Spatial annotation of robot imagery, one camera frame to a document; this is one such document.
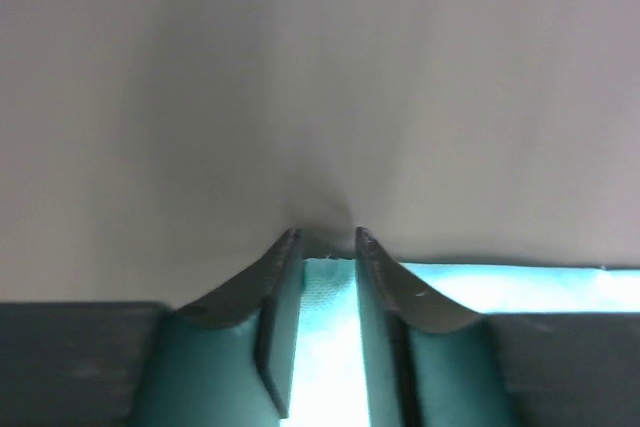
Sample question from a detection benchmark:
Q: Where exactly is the teal t shirt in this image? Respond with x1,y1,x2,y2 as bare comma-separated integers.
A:
282,258,639,426

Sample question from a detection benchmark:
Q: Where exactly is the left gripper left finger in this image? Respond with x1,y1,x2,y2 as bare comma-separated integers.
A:
1,229,303,426

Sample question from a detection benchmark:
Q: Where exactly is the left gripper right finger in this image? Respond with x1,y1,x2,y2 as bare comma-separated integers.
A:
355,228,639,426

